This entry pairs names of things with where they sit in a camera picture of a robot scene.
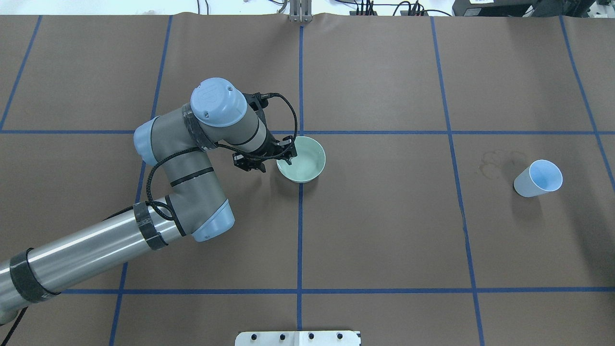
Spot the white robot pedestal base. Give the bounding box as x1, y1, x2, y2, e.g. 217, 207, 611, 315
234, 330, 362, 346

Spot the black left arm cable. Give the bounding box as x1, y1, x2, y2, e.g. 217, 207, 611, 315
146, 93, 299, 222

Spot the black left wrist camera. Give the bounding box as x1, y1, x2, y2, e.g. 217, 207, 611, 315
243, 92, 270, 124

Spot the mint green bowl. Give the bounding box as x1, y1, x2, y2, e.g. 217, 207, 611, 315
276, 136, 326, 184

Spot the light blue plastic cup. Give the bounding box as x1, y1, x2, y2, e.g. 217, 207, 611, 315
513, 160, 563, 198

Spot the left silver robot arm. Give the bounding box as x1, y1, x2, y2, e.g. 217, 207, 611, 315
1, 77, 299, 325

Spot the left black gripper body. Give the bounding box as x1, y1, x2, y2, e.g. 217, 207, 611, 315
233, 130, 289, 173

